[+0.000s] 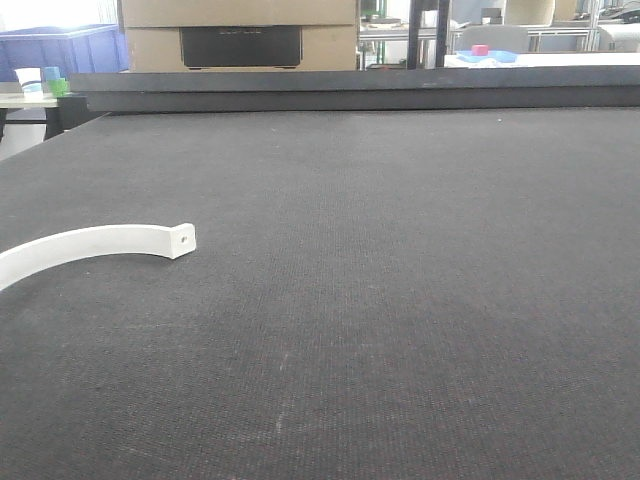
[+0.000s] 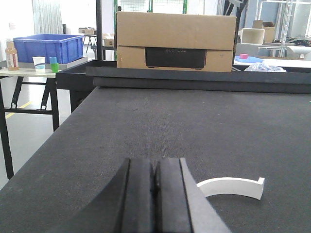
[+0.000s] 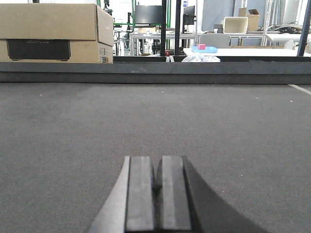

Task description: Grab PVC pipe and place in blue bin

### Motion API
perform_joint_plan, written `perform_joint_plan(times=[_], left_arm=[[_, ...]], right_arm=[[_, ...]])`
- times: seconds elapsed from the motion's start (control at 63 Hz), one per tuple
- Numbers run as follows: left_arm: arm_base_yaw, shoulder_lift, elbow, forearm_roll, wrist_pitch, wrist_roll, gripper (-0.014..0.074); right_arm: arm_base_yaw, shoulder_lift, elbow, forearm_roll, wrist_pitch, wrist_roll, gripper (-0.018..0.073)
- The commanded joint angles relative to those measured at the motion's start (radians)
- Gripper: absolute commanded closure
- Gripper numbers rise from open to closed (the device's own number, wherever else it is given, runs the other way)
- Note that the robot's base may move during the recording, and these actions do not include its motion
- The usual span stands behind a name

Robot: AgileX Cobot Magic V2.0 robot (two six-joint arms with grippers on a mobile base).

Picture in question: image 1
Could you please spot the green plastic cup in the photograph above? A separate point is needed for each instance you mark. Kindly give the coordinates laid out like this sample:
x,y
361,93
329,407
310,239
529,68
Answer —
x,y
58,87

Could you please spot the blue plastic crate background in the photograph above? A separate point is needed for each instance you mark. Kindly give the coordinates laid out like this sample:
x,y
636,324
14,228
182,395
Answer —
x,y
94,48

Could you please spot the blue tray background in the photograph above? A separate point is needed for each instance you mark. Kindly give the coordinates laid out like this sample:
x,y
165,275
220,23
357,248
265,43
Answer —
x,y
500,56

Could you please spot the dark raised table ledge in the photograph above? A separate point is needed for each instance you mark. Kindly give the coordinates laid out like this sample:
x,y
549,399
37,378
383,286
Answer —
x,y
391,90

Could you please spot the white curved plastic bracket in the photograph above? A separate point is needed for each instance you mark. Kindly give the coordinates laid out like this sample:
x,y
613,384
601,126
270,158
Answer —
x,y
41,254

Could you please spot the cardboard box with black panel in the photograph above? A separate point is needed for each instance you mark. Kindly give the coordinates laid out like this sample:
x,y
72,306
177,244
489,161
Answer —
x,y
268,35

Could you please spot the pink cube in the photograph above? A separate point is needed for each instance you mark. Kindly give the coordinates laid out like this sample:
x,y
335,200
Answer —
x,y
480,50

